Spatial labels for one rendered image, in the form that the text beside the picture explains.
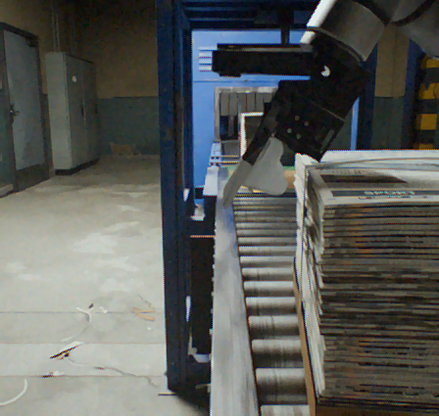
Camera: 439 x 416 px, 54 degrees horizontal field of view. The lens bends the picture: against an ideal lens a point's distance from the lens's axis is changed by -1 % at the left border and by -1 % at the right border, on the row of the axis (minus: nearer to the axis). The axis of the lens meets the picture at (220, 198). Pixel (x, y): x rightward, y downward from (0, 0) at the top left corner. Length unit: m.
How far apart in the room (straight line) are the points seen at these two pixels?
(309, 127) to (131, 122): 8.69
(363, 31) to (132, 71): 8.73
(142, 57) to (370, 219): 8.86
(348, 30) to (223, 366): 0.40
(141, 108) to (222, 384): 8.69
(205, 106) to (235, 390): 3.43
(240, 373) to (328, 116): 0.30
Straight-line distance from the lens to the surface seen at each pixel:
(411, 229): 0.36
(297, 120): 0.49
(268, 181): 0.47
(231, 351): 0.57
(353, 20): 0.49
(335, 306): 0.37
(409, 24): 0.55
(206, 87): 3.83
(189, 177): 2.14
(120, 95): 9.19
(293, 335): 0.64
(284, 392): 0.53
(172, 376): 1.84
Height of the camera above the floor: 1.10
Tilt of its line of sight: 12 degrees down
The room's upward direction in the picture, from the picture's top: straight up
